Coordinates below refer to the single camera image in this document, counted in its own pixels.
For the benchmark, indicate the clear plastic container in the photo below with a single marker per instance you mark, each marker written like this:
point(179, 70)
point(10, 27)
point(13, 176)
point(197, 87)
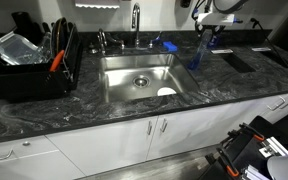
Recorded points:
point(17, 50)

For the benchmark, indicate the stainless steel sink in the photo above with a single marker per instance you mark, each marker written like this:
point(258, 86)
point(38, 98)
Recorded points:
point(124, 76)

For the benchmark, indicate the small chrome tap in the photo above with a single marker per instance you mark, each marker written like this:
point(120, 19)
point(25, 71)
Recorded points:
point(101, 40)

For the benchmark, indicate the bottle with blue liquid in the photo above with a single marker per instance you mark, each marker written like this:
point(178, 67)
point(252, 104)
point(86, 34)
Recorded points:
point(214, 42)

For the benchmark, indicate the steel paper towel dispenser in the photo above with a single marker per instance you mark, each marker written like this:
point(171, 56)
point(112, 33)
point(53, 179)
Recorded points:
point(97, 3)

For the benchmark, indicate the blue sponge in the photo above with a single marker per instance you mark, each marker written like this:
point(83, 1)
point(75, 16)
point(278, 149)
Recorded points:
point(170, 46)

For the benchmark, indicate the silver aluminium bracket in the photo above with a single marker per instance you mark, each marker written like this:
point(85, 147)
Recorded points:
point(274, 148)

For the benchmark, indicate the chrome gooseneck faucet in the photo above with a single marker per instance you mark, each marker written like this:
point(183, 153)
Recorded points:
point(136, 20)

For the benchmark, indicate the black robot cart platform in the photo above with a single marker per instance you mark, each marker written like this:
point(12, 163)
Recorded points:
point(250, 155)

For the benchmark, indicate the round sink drain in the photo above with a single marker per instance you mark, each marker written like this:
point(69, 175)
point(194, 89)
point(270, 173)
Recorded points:
point(141, 81)

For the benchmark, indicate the blue dish brush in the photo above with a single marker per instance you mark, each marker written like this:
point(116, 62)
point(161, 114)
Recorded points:
point(155, 40)

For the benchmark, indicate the dark plates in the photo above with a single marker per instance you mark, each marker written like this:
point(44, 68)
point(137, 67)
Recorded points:
point(59, 33)

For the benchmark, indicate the black coffee machine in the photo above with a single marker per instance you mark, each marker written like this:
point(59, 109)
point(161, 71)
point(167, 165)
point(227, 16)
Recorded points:
point(22, 23)

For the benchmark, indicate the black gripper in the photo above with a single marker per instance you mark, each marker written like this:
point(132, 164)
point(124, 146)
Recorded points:
point(214, 30)

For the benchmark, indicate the black dish rack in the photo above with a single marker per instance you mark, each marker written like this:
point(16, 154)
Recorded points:
point(24, 80)

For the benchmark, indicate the white cabinet door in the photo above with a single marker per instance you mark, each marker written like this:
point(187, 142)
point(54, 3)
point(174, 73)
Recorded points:
point(100, 146)
point(200, 130)
point(34, 168)

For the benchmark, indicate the black orange bar clamp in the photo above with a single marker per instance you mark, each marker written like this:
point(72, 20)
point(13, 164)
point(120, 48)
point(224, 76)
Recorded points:
point(250, 131)
point(227, 163)

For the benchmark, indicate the white label strip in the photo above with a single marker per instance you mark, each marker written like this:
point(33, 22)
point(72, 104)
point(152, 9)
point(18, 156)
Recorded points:
point(261, 49)
point(222, 51)

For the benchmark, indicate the round silver drawer lock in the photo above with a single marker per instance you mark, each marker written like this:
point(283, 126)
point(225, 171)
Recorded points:
point(26, 143)

